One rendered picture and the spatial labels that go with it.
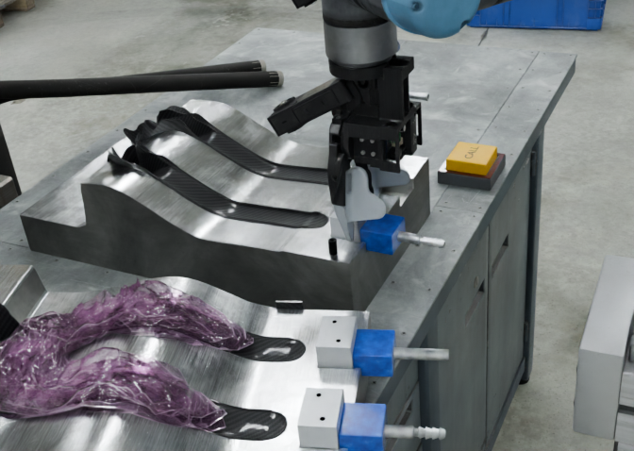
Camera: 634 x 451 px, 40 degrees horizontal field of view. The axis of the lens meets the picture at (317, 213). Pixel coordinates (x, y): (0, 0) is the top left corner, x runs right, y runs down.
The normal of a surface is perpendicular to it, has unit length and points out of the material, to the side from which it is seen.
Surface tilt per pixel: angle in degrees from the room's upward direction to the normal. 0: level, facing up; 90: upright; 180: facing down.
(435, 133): 0
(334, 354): 90
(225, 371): 24
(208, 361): 28
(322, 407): 0
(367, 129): 90
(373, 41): 90
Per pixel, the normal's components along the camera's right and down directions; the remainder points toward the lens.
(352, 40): -0.25, 0.51
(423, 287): -0.09, -0.85
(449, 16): 0.47, 0.42
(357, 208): -0.44, 0.30
